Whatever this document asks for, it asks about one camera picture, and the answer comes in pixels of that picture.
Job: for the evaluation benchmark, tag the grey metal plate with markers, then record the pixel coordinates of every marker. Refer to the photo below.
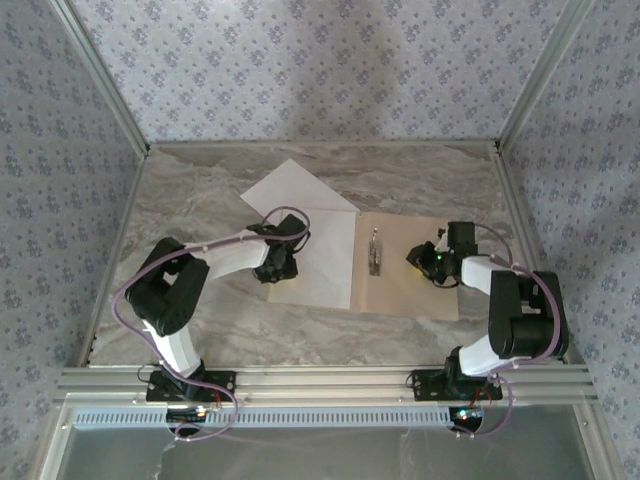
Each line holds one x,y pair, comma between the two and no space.
320,455

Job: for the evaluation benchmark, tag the thin aluminium table edge rail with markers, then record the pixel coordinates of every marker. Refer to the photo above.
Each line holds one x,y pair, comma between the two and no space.
320,144

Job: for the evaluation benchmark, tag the tan paper folder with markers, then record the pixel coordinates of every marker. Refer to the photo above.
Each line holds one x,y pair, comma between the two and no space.
400,295

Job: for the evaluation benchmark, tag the wide aluminium side rail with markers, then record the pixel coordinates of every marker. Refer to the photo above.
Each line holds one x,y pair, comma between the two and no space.
529,250

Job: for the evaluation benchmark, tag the aluminium frame rail with arm bases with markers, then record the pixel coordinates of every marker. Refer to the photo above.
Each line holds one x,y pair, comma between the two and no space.
325,385

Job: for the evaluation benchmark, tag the aluminium frame post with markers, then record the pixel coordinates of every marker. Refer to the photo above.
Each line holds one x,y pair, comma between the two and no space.
103,75
541,75

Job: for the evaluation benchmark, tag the metal folder clip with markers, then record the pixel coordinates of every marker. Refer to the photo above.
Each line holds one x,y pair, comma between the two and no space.
375,255

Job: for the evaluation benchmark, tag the white paper sheet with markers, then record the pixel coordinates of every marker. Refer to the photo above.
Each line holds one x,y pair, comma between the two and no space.
290,187
325,270

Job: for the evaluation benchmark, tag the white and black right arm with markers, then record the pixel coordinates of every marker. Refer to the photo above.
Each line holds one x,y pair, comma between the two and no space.
525,320

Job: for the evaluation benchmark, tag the circuit board with lights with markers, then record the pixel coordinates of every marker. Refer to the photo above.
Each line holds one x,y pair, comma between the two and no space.
187,414
467,415

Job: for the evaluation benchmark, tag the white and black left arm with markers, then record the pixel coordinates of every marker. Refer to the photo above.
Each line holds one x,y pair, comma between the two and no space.
230,260

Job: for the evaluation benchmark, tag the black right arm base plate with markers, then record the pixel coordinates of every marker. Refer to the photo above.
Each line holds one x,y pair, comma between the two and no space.
425,385

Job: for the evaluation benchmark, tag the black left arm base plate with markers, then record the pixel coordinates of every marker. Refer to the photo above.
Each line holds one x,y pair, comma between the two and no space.
222,382

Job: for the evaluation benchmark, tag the thin aluminium side rail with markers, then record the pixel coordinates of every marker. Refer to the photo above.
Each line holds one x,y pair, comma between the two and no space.
114,260

